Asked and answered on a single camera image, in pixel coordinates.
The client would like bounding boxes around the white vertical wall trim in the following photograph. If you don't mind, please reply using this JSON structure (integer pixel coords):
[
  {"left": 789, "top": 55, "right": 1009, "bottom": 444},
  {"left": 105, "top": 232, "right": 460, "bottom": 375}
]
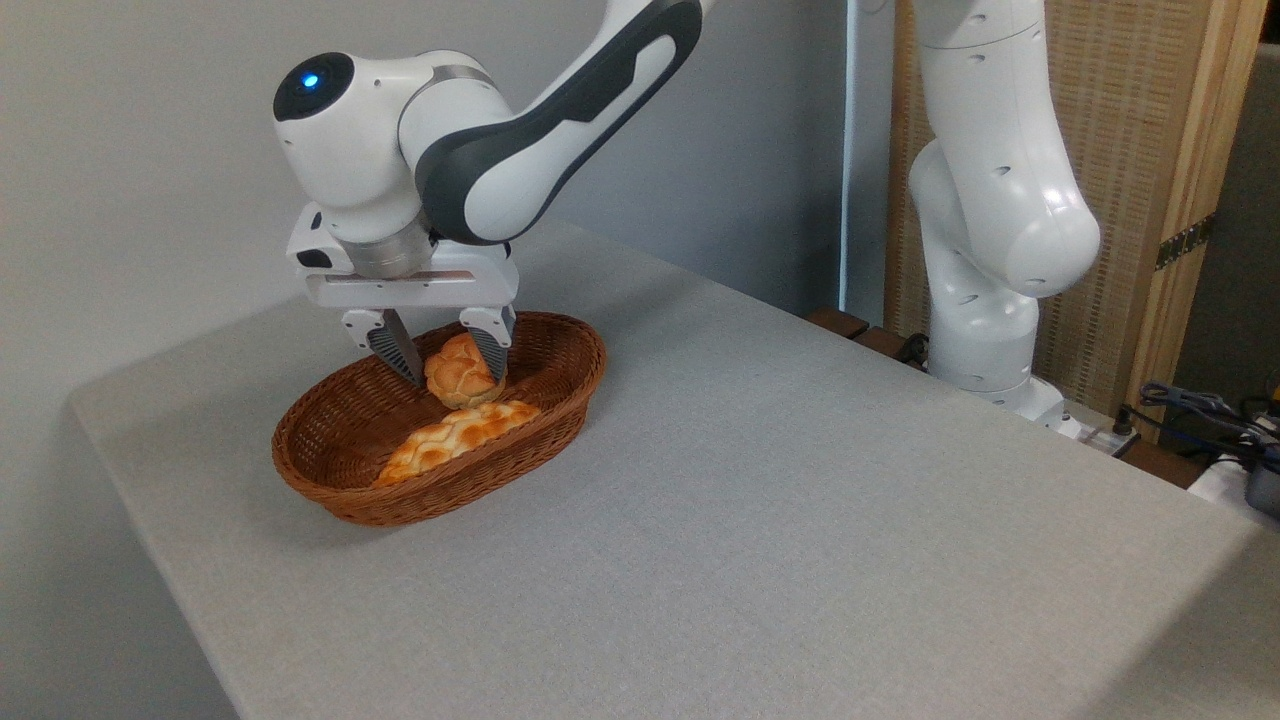
[{"left": 838, "top": 0, "right": 863, "bottom": 323}]

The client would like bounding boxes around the wooden woven folding screen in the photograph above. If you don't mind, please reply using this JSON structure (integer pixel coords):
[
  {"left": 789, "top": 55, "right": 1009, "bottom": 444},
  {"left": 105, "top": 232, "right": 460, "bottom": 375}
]
[{"left": 885, "top": 0, "right": 1269, "bottom": 441}]

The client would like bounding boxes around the brown wicker oval basket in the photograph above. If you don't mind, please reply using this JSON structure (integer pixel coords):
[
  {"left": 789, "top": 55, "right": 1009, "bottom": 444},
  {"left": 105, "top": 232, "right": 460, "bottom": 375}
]
[{"left": 272, "top": 311, "right": 608, "bottom": 528}]

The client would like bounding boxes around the long braided bread loaf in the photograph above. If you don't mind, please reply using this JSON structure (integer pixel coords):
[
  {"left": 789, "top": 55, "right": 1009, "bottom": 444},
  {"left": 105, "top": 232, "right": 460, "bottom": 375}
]
[{"left": 376, "top": 400, "right": 542, "bottom": 488}]

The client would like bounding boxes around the bundle of dark cables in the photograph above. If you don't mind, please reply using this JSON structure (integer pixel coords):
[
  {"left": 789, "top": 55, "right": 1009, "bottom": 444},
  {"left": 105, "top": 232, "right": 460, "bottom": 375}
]
[{"left": 1138, "top": 378, "right": 1280, "bottom": 473}]

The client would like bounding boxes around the metal screen hinge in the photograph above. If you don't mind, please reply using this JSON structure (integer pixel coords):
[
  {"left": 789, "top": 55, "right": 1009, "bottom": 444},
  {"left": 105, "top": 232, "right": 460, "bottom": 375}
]
[{"left": 1155, "top": 212, "right": 1217, "bottom": 271}]

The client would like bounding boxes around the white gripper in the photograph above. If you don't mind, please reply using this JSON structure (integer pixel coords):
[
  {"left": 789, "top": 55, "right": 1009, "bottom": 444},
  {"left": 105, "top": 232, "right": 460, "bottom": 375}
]
[{"left": 287, "top": 203, "right": 520, "bottom": 389}]

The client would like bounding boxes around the round bread roll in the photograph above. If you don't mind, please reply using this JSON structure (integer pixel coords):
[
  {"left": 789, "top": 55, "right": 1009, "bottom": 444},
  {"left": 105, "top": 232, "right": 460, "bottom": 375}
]
[{"left": 424, "top": 333, "right": 501, "bottom": 410}]

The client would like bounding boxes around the brown wooden slat platform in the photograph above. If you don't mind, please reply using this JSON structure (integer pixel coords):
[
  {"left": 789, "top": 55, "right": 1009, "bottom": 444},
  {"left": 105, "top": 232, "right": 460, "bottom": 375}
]
[{"left": 805, "top": 306, "right": 931, "bottom": 373}]

